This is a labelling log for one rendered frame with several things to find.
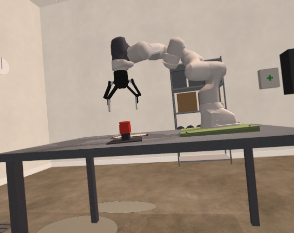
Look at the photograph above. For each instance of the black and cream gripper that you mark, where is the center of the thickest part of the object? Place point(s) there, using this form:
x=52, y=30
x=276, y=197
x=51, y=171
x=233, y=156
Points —
x=120, y=81

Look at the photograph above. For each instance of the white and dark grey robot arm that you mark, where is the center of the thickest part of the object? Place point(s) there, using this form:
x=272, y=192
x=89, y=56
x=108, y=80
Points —
x=213, y=114

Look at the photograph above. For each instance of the red self-inking stamp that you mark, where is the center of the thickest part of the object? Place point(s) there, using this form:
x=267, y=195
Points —
x=125, y=130

